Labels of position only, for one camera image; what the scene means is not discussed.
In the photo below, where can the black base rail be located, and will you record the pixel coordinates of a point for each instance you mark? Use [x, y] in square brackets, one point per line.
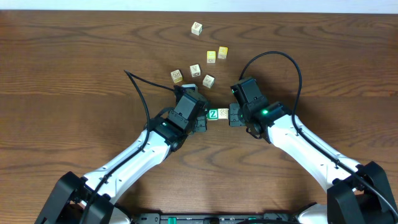
[190, 218]

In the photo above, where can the white block centre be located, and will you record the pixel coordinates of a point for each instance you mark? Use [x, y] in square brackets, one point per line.
[208, 81]

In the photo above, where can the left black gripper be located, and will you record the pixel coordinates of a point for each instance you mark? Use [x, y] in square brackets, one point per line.
[201, 122]

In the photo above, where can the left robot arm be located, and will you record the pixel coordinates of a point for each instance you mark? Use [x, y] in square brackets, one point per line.
[92, 198]

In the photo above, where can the white block yellow side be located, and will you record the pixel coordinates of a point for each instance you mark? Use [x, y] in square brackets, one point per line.
[176, 76]

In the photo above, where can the white block black drawing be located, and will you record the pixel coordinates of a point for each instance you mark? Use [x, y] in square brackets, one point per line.
[195, 70]

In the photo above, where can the white block red side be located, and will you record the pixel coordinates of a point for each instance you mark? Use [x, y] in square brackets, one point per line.
[223, 113]

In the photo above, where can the far white block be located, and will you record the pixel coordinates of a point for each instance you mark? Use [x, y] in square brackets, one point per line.
[196, 28]

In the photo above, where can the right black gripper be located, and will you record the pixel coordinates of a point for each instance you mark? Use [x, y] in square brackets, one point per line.
[233, 108]

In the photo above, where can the yellow block left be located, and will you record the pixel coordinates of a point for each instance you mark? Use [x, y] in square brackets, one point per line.
[211, 56]

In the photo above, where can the yellow block right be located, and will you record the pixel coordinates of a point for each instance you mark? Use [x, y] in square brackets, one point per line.
[222, 52]

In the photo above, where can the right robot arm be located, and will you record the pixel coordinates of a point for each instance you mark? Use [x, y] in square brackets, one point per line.
[356, 193]

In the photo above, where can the green Z block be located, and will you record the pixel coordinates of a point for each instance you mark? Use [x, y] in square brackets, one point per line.
[213, 114]

